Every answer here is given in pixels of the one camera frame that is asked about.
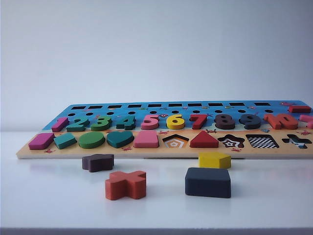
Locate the navy square block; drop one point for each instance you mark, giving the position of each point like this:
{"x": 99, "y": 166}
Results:
{"x": 207, "y": 183}

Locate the pink number five piece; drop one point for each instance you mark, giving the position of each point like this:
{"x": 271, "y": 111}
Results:
{"x": 151, "y": 125}

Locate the yellow number six piece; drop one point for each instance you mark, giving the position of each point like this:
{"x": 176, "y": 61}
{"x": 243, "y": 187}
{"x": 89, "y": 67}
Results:
{"x": 176, "y": 126}

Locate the pink trapezoid shape piece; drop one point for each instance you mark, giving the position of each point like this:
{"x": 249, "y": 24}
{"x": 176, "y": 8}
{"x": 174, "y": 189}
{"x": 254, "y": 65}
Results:
{"x": 146, "y": 140}

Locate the dark teal number four piece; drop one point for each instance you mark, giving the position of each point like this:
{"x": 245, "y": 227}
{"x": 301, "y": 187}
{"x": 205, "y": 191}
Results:
{"x": 127, "y": 126}

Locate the teal heart shape piece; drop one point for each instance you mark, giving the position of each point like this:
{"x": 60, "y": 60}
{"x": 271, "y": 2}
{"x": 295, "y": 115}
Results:
{"x": 119, "y": 139}

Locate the red number seven piece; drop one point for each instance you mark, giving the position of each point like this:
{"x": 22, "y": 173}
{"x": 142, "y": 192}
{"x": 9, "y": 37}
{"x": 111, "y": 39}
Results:
{"x": 199, "y": 123}

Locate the red triangle shape piece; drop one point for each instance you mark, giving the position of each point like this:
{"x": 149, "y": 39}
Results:
{"x": 204, "y": 141}

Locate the green number three piece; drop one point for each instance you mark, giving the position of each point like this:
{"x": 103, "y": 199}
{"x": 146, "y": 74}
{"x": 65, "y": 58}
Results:
{"x": 101, "y": 127}

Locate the green circle shape piece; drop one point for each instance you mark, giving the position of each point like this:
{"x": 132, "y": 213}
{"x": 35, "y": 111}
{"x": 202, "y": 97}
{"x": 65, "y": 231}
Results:
{"x": 91, "y": 140}

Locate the dark brown number eight piece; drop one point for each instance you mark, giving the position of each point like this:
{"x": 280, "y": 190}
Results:
{"x": 225, "y": 126}

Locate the yellow pentagon shape piece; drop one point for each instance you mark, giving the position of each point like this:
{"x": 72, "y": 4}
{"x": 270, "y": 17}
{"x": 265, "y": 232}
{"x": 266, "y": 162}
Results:
{"x": 212, "y": 160}

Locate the dark brown star shape piece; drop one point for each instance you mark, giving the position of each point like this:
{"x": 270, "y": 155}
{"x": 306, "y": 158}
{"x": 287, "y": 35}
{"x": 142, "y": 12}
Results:
{"x": 97, "y": 162}

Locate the orange cross shape piece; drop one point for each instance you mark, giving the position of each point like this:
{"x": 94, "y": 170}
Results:
{"x": 124, "y": 184}

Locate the teal number two piece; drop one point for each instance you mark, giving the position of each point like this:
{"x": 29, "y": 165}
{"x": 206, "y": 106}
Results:
{"x": 78, "y": 127}

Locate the colourful wooden shape puzzle board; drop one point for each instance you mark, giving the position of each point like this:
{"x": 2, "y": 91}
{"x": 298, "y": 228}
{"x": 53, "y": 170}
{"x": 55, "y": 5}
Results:
{"x": 73, "y": 150}

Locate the teal rectangle shape piece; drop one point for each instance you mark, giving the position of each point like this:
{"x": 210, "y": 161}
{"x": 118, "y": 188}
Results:
{"x": 64, "y": 141}

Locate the navy number nine piece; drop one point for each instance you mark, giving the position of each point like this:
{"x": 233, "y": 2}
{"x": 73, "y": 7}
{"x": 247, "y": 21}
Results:
{"x": 252, "y": 126}

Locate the magenta number one piece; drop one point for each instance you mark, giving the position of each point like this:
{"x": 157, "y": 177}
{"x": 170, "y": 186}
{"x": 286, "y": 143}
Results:
{"x": 59, "y": 124}

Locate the orange number ten piece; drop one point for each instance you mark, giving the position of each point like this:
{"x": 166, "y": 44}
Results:
{"x": 271, "y": 120}

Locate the magenta parallelogram shape piece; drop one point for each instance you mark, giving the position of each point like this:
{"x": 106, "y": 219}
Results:
{"x": 40, "y": 141}

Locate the small red rectangular block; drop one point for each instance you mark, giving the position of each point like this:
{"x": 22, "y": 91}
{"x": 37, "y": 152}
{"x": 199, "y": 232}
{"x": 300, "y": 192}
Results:
{"x": 299, "y": 109}

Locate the small pink wooden piece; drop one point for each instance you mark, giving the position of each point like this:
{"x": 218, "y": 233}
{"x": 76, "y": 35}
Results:
{"x": 308, "y": 120}

